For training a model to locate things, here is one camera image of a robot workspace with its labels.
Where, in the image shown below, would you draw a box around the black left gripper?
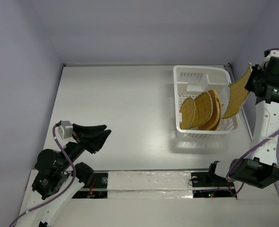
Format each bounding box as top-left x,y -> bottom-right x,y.
59,122 -> 112,170

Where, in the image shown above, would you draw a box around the square bamboo woven plate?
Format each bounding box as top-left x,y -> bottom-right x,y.
222,62 -> 252,119

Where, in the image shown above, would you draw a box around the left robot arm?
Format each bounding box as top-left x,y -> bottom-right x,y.
15,121 -> 112,227

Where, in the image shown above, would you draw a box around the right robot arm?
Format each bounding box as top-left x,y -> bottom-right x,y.
206,50 -> 279,189

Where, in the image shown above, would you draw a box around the white plastic dish rack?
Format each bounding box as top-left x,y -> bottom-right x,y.
173,65 -> 239,139

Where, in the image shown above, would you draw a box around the white foam strip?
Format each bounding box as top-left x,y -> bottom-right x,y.
107,170 -> 193,199

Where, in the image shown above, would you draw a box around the medium round bamboo plate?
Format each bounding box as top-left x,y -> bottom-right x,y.
191,92 -> 213,128

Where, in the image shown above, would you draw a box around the thick tan woven plate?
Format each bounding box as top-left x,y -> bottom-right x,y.
198,89 -> 221,131

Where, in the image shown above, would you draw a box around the small round bamboo plate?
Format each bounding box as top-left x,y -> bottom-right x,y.
180,97 -> 196,130

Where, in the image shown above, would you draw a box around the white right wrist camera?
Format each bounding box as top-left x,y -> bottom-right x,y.
258,50 -> 279,70

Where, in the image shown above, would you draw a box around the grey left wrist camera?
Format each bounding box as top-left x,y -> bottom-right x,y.
56,121 -> 73,140

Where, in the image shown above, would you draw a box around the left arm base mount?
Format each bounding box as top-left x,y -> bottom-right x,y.
73,171 -> 108,199

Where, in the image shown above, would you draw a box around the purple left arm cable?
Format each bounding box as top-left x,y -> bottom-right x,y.
9,125 -> 76,227

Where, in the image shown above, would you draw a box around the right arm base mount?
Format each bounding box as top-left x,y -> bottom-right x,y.
188,172 -> 236,198

